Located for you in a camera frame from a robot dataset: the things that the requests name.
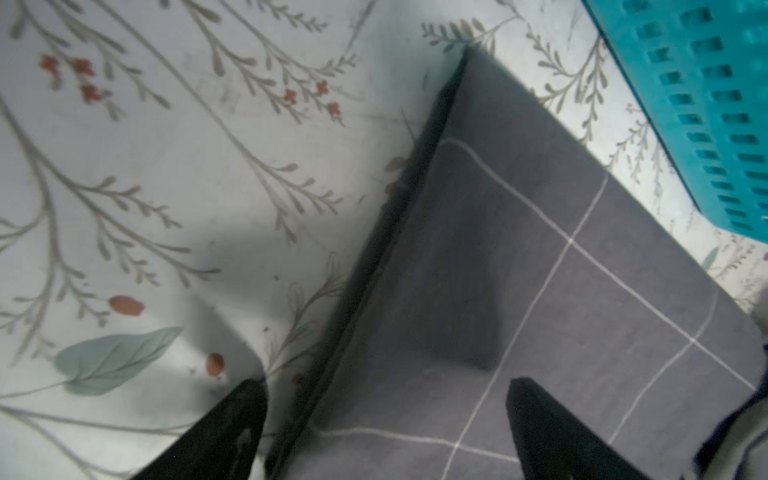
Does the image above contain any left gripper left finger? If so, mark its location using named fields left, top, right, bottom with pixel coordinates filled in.
left=135, top=379, right=269, bottom=480

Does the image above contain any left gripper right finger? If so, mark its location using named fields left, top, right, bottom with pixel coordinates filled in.
left=506, top=377, right=646, bottom=479

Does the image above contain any dark grey checked pillowcase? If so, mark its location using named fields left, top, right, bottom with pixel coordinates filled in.
left=268, top=50, right=767, bottom=479

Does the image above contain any teal plastic laundry basket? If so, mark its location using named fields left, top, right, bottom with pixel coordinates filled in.
left=585, top=1, right=767, bottom=242

